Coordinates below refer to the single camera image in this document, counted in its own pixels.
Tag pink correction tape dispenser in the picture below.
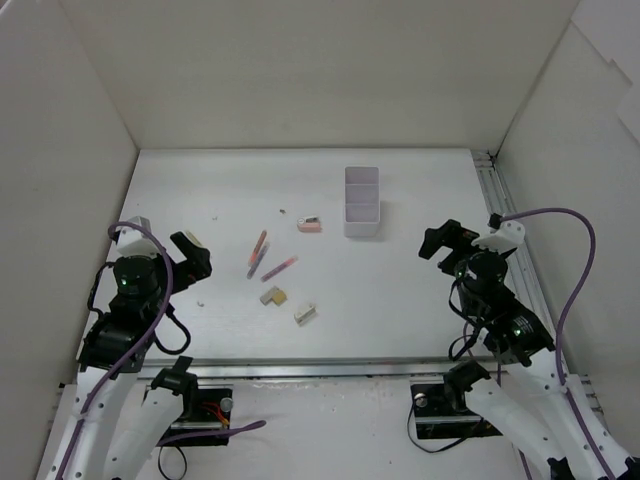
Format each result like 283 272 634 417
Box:
297 216 322 233

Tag aluminium frame rail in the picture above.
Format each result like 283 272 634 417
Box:
47 149 616 431

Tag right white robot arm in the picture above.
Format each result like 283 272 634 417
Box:
419 216 639 479

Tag orange highlighter pen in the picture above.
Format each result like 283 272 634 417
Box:
248 230 267 267

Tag tan L-shaped eraser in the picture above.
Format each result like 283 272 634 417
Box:
260 286 287 306

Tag cream white eraser block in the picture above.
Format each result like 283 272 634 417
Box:
294 302 317 326

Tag white compartment organizer box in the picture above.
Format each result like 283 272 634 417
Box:
343 166 381 238

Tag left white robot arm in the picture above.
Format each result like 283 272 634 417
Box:
47 221 212 479

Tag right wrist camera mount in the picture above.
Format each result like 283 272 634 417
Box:
471 213 526 254

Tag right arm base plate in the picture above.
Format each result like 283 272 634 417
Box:
409 383 501 441

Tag pink highlighter pen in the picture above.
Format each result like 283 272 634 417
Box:
260 255 298 282

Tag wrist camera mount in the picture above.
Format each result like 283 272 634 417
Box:
116 227 159 258
471 213 526 254

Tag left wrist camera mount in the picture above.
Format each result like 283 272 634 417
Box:
116 227 159 258

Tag purple highlighter pen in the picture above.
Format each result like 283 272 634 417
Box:
246 242 269 279

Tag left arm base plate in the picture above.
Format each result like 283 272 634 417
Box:
161 386 234 447

